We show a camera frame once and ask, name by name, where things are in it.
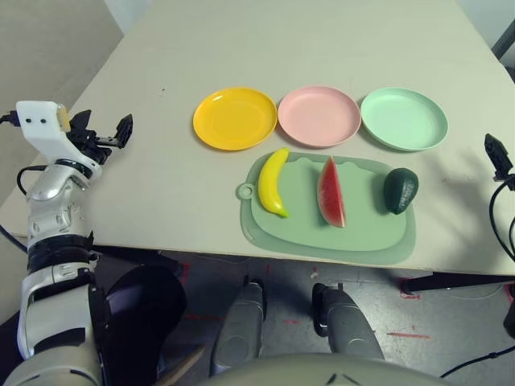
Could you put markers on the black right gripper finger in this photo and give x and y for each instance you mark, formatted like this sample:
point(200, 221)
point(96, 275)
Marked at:
point(499, 154)

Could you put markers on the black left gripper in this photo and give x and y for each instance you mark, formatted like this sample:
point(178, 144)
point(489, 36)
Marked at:
point(86, 144)

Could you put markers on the dark green toy avocado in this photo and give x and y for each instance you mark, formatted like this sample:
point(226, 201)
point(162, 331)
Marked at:
point(400, 191)

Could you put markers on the red toy watermelon slice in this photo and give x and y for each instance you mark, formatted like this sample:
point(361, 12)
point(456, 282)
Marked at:
point(332, 193)

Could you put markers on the yellow toy banana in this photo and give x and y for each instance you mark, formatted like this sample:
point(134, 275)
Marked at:
point(267, 185)

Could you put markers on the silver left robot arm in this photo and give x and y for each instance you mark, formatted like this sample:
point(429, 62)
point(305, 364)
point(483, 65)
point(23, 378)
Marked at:
point(48, 193)

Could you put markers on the mint green plastic plate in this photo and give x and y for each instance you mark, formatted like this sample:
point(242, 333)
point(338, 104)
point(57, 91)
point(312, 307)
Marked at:
point(402, 118)

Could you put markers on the black framed side table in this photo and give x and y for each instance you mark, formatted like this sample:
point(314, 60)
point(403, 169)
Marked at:
point(505, 40)

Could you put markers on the yellow plastic plate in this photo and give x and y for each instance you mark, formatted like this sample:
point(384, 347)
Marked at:
point(235, 118)

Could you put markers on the green silicone cutting mat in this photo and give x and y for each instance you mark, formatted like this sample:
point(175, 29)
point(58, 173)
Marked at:
point(362, 229)

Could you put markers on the black padded stool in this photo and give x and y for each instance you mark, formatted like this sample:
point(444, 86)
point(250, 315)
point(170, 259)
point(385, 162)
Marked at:
point(141, 305)

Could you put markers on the pink plastic plate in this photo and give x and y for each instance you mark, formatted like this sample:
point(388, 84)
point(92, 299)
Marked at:
point(318, 116)

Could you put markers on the red floor tape strip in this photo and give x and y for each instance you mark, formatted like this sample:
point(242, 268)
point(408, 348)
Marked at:
point(408, 335)

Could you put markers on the grey right robot leg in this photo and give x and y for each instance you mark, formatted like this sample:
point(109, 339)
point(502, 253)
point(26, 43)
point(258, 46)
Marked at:
point(346, 321)

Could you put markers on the grey robot leg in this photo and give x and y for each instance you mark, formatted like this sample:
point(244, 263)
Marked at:
point(241, 321)
point(346, 321)

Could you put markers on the grey left robot leg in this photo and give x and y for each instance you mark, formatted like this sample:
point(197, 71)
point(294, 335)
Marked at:
point(241, 321)

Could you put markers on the wooden stick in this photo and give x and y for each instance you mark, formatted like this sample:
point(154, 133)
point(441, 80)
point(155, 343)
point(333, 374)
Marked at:
point(183, 366)

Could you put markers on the grey robot torso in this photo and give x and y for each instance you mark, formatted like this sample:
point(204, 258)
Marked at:
point(322, 372)

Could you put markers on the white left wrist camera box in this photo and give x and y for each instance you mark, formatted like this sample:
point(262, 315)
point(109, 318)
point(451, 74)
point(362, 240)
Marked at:
point(40, 128)

